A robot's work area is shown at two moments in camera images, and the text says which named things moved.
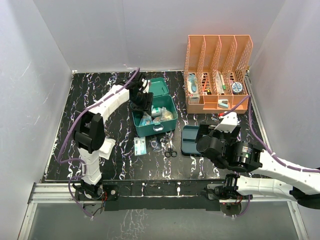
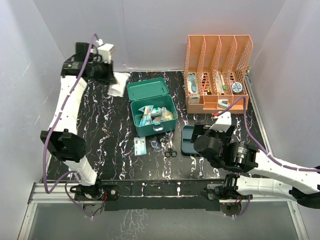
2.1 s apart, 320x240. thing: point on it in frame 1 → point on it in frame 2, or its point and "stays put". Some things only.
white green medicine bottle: (156, 111) stays put
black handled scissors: (170, 152) stays put
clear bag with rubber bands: (154, 144) stays put
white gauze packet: (105, 151) → (118, 90)
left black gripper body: (142, 102) → (100, 71)
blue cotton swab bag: (146, 120) stays put
